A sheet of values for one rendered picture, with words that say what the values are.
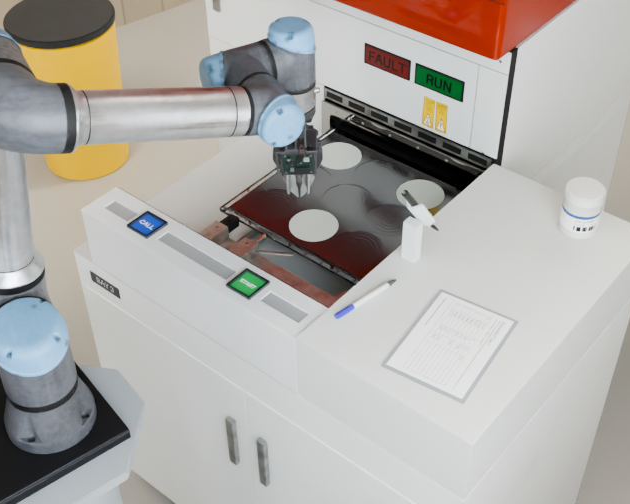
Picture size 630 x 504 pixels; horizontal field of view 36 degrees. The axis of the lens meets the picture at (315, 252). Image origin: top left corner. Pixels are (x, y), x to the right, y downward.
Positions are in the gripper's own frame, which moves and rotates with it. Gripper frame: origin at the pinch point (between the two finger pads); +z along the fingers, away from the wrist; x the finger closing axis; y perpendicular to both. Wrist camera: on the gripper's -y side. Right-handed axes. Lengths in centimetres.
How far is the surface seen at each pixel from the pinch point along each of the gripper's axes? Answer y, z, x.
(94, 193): -128, 104, -80
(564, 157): -42, 26, 61
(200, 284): 18.0, 7.3, -17.7
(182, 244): 7.3, 7.1, -22.0
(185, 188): -26.9, 21.1, -26.6
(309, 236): -1.2, 13.2, 1.5
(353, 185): -17.5, 13.7, 10.6
